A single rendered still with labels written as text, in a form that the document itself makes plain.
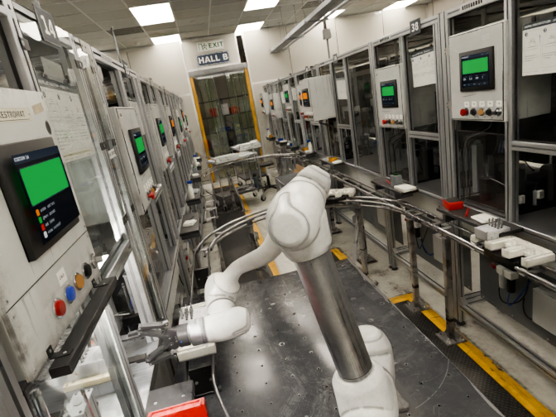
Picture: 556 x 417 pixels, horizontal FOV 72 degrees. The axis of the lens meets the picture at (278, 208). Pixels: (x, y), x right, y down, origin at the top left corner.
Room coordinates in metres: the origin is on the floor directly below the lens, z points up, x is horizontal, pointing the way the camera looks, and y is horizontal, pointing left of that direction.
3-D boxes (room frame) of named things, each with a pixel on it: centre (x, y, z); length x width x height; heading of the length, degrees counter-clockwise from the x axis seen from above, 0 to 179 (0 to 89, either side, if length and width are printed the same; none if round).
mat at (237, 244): (5.83, 0.71, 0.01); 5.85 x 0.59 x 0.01; 8
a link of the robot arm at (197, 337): (1.17, 0.35, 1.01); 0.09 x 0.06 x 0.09; 8
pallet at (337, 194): (3.19, -0.49, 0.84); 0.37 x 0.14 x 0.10; 66
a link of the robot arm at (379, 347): (1.08, -0.21, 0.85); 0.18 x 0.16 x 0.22; 165
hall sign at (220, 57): (9.42, 0.86, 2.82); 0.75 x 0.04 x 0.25; 98
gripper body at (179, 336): (1.16, 0.42, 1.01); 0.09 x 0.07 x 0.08; 98
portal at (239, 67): (9.48, 0.81, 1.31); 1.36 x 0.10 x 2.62; 98
